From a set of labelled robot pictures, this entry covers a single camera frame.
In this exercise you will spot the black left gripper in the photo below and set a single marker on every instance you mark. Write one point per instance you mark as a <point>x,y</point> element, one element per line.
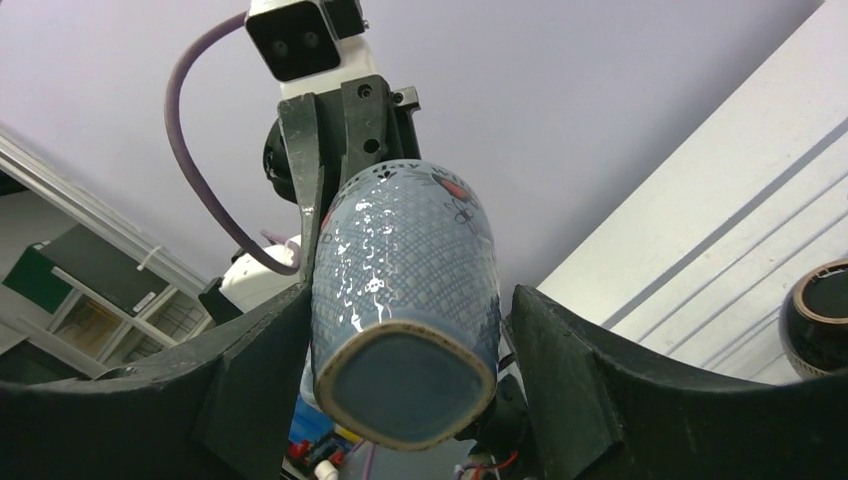
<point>362,123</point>

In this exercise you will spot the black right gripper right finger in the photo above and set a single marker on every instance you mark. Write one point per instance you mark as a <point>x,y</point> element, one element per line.
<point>604,407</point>

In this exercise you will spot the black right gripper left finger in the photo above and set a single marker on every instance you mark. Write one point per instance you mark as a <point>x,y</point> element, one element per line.
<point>218,406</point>

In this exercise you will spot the small grey espresso cup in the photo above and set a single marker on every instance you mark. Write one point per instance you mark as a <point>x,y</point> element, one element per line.
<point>405,306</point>

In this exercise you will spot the tan bowl with patterned rim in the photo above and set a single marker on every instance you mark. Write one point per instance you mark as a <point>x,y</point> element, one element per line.
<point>813,321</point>

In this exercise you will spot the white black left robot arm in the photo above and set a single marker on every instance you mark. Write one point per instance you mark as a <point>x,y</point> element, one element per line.
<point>261,271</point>

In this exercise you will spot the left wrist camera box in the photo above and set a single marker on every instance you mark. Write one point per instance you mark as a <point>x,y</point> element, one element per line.
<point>311,46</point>

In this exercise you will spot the white wire dish rack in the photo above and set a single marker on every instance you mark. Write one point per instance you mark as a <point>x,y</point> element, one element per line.
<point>719,309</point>

